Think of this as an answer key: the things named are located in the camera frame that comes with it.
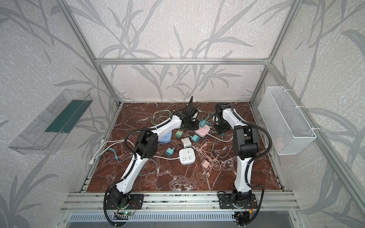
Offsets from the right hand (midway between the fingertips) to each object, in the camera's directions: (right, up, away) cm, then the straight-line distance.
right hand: (223, 127), depth 98 cm
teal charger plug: (-36, -15, -8) cm, 40 cm away
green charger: (-31, -5, 0) cm, 31 cm away
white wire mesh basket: (+20, +3, -37) cm, 42 cm away
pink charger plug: (-14, -20, -13) cm, 28 cm away
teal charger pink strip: (-14, +3, +1) cm, 15 cm away
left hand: (-16, +2, +3) cm, 16 cm away
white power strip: (-25, -17, -10) cm, 31 cm away
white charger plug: (-25, -10, -4) cm, 27 cm away
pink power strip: (-13, -3, +2) cm, 14 cm away
